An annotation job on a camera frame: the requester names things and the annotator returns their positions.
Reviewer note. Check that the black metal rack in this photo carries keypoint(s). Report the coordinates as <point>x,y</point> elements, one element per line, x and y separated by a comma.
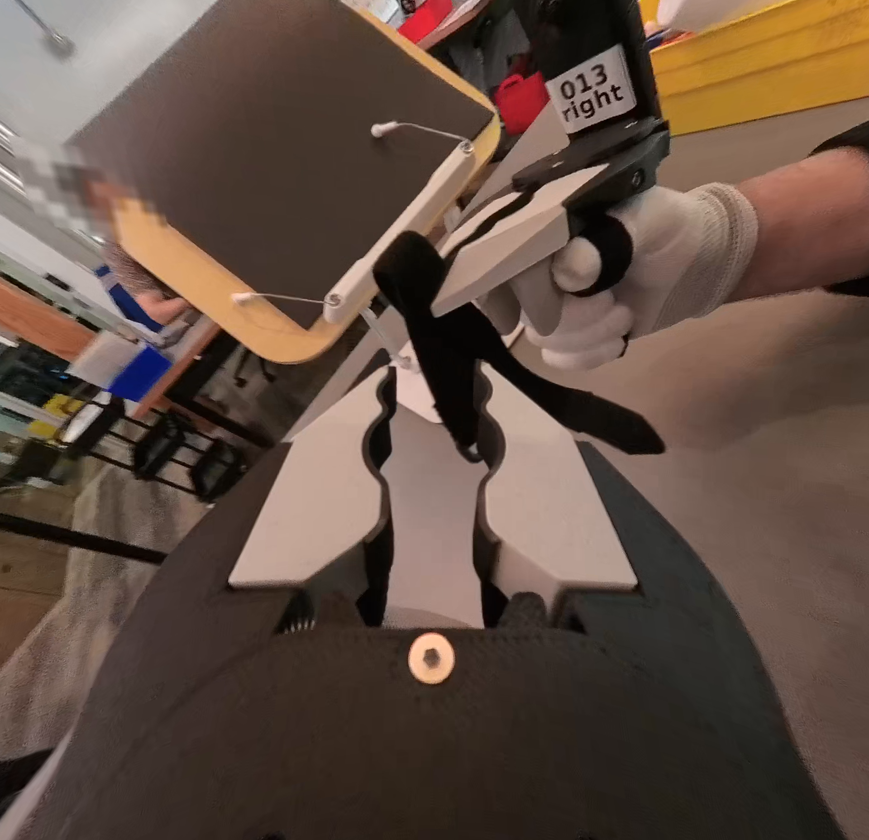
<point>163,446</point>

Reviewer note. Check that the blue plastic bin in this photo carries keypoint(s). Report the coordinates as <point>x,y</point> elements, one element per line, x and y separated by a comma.
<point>139,371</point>

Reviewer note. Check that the blue white striped cloth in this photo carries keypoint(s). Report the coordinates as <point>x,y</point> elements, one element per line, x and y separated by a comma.
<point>129,304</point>

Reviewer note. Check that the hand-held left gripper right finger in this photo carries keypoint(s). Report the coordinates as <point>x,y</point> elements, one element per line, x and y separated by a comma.
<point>557,514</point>

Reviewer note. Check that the black and white book stand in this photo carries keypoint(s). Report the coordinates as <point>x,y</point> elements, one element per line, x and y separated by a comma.
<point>271,141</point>

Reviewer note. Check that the red bag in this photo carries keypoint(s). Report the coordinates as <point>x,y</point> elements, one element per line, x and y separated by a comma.
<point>519,100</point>

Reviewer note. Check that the grey top wooden edge table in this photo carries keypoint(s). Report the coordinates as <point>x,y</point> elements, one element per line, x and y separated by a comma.
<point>41,317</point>

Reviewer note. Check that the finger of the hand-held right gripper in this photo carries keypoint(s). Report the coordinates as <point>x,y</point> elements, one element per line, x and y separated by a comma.
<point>543,188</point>
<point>509,256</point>

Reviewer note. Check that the yellow plastic bin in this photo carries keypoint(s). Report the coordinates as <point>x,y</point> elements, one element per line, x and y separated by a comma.
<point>747,79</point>

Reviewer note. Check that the red white striped bin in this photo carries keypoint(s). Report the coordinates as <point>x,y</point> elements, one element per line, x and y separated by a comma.
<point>428,15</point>

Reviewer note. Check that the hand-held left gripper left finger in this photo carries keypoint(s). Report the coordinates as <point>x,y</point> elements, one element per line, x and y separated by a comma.
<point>305,514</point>

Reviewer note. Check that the metal rod wall fixture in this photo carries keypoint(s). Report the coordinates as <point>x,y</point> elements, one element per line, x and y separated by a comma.
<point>58,39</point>

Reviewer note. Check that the person's right hand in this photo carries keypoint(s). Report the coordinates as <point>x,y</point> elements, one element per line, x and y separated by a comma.
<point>679,256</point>

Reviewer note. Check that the long wooden work table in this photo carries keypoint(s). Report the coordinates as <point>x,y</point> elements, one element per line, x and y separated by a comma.
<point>468,12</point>

